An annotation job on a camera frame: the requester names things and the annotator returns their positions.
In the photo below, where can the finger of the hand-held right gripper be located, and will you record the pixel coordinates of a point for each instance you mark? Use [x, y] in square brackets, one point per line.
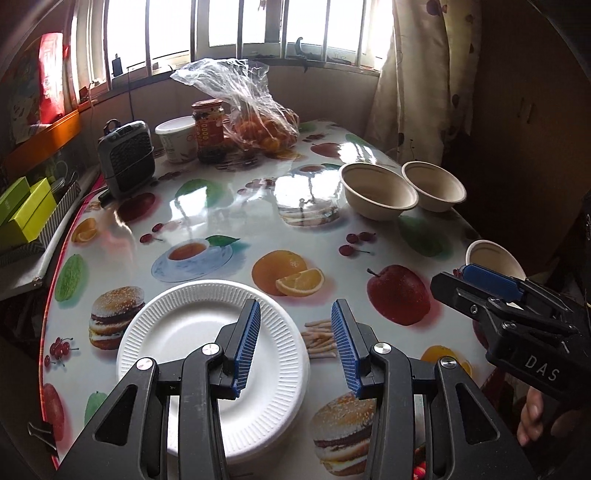
[457, 293]
[491, 279]

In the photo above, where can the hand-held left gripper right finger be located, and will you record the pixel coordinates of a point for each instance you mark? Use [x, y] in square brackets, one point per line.
[346, 350]

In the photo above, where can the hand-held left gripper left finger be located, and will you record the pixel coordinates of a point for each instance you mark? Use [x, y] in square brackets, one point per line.
[247, 350]

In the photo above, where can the beige paper bowl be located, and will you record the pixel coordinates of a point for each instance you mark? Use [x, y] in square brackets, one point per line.
[434, 184]
[376, 189]
[494, 258]

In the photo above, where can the person's right hand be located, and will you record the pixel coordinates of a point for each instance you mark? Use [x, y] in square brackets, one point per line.
[531, 415]

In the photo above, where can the fruit printed tablecloth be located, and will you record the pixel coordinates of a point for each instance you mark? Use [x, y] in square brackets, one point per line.
[231, 221]

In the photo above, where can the heart patterned curtain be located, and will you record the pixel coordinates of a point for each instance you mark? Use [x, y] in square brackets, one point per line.
[415, 83]

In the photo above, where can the white board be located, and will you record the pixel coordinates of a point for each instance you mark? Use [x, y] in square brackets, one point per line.
[46, 263]

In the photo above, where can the glass jar with red label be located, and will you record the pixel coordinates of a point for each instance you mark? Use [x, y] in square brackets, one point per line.
[210, 134]

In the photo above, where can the white plastic tub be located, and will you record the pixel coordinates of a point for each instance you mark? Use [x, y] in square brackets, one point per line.
[178, 141]

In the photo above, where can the black binder clip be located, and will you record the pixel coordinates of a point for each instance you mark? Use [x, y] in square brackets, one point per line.
[44, 438]

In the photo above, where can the small grey fan heater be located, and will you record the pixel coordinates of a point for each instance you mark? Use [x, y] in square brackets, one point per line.
[127, 159]

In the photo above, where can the grey chevron patterned box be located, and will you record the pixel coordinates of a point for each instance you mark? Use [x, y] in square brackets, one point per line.
[60, 217]

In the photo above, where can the clear plastic bag of oranges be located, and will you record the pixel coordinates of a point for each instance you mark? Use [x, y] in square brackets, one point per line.
[249, 110]

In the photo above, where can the large green box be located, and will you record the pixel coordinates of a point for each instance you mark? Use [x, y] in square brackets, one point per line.
[27, 219]

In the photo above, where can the flat green box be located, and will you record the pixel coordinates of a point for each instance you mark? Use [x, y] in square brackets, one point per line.
[13, 198]

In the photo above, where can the dark window latch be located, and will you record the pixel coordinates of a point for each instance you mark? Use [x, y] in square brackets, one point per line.
[302, 48]

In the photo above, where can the orange box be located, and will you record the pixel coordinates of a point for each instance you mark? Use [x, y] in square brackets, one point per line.
[41, 138]

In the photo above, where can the red printed bag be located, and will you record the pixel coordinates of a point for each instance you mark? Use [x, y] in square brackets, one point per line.
[37, 78]

